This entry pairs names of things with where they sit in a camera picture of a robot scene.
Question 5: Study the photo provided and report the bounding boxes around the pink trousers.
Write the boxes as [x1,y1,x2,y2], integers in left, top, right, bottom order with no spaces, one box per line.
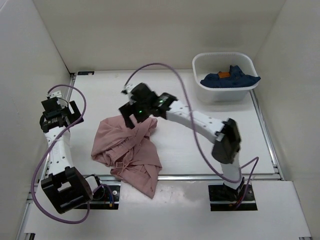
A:
[91,115,162,199]

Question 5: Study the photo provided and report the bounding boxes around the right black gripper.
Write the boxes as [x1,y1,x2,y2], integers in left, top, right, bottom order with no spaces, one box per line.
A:
[120,98,152,129]

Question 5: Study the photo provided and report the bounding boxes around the white plastic basket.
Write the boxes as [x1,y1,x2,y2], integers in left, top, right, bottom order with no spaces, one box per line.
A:
[192,52,261,104]

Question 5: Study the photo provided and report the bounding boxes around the dark blue trousers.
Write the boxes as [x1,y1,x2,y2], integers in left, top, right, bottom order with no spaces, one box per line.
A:
[200,65,261,89]

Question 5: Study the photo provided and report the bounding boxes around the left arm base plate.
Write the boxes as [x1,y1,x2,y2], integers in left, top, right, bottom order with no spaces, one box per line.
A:
[90,182,121,210]

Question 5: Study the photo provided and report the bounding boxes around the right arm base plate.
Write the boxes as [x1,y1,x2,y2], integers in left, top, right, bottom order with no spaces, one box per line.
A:
[208,184,258,212]

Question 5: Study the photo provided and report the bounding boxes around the black corner label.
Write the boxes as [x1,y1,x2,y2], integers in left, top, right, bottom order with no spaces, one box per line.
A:
[77,71,95,76]

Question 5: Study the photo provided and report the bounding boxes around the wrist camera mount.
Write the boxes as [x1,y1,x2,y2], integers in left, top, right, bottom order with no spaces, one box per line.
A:
[121,83,135,95]
[46,90,63,99]

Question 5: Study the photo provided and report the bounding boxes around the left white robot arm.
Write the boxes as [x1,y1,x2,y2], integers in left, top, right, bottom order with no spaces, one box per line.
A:
[40,96,105,214]

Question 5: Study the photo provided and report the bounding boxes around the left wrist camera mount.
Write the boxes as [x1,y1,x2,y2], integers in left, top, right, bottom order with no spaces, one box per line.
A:
[46,90,63,99]

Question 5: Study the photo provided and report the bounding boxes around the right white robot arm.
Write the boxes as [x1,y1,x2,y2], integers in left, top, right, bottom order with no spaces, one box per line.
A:
[119,83,245,202]

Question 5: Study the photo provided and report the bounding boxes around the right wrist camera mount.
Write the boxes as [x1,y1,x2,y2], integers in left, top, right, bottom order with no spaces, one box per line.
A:
[121,83,135,95]

